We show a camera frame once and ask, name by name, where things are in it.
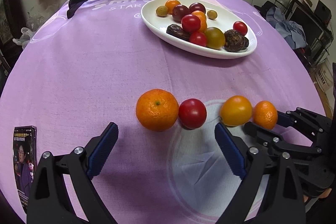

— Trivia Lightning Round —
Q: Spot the dark water chestnut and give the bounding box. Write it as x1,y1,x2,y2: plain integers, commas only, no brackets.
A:
224,30,247,52
243,36,249,50
166,24,190,42

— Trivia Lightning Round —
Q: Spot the cherry tomato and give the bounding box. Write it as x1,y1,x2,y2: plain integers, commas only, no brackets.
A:
178,98,207,130
189,31,207,47
233,21,248,36
181,14,201,34

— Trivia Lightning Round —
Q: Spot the greenish yellow round fruit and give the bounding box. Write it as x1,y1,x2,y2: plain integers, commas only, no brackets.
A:
204,27,226,50

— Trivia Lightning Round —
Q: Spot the large mandarin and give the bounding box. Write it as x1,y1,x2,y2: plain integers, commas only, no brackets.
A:
199,19,208,33

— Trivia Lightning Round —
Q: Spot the orange round fruit front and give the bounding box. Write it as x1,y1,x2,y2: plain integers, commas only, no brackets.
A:
191,10,207,21

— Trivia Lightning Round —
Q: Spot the cherry tomato front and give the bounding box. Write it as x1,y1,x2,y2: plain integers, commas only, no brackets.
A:
181,14,201,34

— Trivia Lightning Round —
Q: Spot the small dark red plum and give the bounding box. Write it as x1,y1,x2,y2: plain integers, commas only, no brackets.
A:
189,2,206,14

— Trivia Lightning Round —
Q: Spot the large dark plum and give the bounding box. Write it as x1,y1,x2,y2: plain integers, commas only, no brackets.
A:
172,5,190,23

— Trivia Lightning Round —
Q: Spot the orange kumquat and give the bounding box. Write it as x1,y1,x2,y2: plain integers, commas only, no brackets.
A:
165,0,181,15

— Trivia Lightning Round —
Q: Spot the right human hand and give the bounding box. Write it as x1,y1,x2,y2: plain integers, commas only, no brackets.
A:
303,188,332,203

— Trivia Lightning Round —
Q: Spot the small mandarin back right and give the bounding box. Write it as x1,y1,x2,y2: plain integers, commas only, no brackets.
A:
252,101,278,130

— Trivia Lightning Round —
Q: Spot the yellow orange round fruit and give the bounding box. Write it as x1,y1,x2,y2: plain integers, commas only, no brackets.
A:
219,96,253,127

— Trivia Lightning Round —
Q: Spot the white bucket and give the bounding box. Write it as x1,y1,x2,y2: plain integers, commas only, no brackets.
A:
315,59,333,93

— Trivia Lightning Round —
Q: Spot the black smartphone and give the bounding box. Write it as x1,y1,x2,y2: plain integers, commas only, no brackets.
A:
13,126,37,213

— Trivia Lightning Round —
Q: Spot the blue clothes pile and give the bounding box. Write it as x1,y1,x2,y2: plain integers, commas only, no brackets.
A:
265,6,307,50

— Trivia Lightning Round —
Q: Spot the black metal rack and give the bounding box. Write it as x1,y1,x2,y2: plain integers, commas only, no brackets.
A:
274,0,334,68

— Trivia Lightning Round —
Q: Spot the mandarin orange back left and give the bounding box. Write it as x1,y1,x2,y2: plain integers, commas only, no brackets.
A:
135,89,179,132

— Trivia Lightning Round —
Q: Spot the white oval plate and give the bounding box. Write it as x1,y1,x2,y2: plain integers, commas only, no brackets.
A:
141,0,257,59

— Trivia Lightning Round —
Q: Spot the purple tablecloth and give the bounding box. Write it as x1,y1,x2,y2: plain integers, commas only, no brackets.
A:
1,0,323,223

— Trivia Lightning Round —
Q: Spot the white plastic bag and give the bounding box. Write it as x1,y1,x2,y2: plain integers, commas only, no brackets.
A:
12,27,36,50

